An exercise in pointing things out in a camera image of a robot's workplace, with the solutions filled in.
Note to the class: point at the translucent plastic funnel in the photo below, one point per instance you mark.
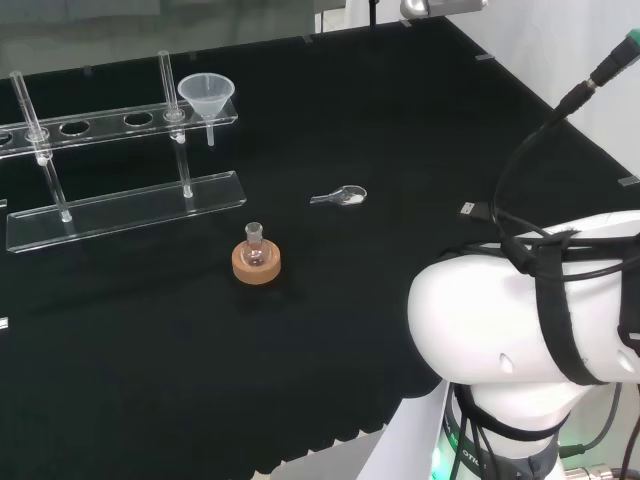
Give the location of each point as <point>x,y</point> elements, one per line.
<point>205,95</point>

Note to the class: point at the clear funnel stand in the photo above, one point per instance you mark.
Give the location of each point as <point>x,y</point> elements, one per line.
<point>125,210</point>

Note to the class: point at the small round-bottom glass flask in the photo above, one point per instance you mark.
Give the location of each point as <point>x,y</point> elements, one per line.
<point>255,252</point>

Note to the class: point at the black cloth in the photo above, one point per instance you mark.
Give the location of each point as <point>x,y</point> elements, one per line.
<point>150,360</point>

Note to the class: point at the black tripod leg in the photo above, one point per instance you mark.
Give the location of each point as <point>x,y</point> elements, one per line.
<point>373,12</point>

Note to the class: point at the grey metal fixture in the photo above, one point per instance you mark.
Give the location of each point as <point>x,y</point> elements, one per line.
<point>440,6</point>

